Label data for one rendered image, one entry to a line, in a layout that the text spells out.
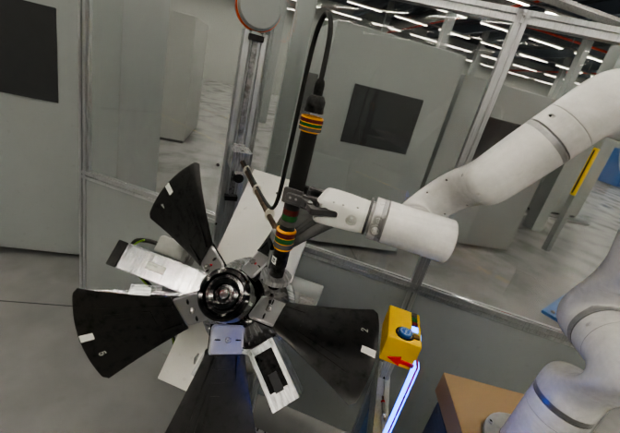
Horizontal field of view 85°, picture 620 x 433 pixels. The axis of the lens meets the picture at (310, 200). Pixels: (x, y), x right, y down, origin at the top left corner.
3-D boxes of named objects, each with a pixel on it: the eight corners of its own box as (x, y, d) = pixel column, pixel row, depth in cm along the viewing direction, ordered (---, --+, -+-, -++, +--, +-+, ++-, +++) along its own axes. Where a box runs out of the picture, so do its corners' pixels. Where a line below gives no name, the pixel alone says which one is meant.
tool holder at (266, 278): (255, 264, 80) (262, 227, 76) (283, 265, 82) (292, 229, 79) (263, 288, 72) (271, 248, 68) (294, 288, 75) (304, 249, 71)
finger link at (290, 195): (309, 215, 64) (277, 205, 65) (313, 210, 67) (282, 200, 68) (313, 199, 63) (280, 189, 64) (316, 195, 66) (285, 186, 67)
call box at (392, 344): (380, 328, 116) (389, 303, 112) (409, 339, 114) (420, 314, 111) (376, 362, 101) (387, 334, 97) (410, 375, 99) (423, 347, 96)
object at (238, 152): (226, 163, 131) (230, 142, 128) (244, 165, 134) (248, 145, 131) (230, 172, 122) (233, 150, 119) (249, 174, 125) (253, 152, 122)
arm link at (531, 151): (509, 118, 67) (386, 209, 77) (542, 119, 52) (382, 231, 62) (538, 153, 67) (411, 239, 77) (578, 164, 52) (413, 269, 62)
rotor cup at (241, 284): (239, 342, 82) (223, 343, 70) (196, 305, 86) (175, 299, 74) (277, 294, 86) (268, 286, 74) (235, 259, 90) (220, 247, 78)
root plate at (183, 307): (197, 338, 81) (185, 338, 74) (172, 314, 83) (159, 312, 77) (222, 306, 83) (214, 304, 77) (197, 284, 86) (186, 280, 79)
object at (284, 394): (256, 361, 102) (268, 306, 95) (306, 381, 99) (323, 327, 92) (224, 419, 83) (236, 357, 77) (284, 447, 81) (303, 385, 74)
